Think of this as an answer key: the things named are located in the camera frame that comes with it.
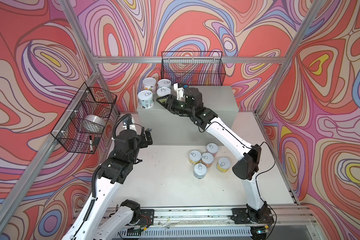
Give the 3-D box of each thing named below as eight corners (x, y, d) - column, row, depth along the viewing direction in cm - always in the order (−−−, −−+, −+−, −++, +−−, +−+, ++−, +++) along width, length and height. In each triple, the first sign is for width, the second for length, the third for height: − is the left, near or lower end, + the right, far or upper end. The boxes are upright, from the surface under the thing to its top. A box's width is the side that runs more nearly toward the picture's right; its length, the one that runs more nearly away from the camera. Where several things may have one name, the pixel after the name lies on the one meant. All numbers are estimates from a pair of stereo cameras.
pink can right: (206, 157, 96) (208, 152, 92) (205, 147, 101) (206, 142, 96) (216, 157, 96) (218, 152, 92) (215, 147, 101) (216, 142, 96)
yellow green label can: (189, 165, 93) (189, 161, 88) (188, 154, 98) (189, 150, 93) (200, 165, 93) (201, 161, 88) (199, 154, 98) (200, 150, 94)
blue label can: (194, 179, 87) (194, 175, 83) (193, 167, 92) (193, 163, 88) (206, 179, 87) (207, 175, 83) (205, 167, 92) (206, 163, 88)
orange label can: (201, 167, 91) (202, 164, 87) (200, 156, 96) (201, 152, 92) (213, 167, 91) (214, 164, 87) (211, 156, 96) (212, 152, 92)
